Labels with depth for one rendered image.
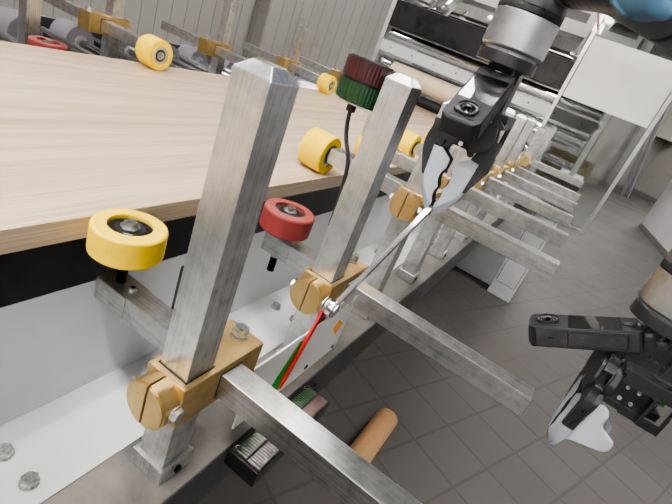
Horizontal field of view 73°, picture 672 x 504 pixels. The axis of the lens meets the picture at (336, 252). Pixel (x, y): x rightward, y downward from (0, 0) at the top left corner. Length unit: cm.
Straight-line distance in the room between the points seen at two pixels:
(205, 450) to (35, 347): 23
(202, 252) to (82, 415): 39
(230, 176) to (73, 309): 35
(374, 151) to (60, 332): 44
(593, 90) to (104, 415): 283
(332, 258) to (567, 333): 29
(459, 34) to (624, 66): 94
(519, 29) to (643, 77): 249
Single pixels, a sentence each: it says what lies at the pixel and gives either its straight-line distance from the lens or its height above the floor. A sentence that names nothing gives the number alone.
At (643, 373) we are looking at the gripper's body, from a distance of 60.
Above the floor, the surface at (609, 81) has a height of 142.
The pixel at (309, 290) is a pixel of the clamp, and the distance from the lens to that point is 61.
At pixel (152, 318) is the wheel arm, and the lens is 53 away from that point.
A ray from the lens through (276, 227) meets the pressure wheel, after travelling 67.
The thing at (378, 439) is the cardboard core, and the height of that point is 7.
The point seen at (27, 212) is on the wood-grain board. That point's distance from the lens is 56.
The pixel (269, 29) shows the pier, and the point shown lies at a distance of 551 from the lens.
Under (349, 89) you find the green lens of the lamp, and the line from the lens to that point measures 56.
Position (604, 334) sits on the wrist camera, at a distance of 58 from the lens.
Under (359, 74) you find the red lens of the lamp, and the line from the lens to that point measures 56.
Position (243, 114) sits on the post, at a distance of 34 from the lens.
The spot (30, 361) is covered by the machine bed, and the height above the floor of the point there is 71.
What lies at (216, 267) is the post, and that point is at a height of 97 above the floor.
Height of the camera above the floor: 116
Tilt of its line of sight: 25 degrees down
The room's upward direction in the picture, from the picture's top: 22 degrees clockwise
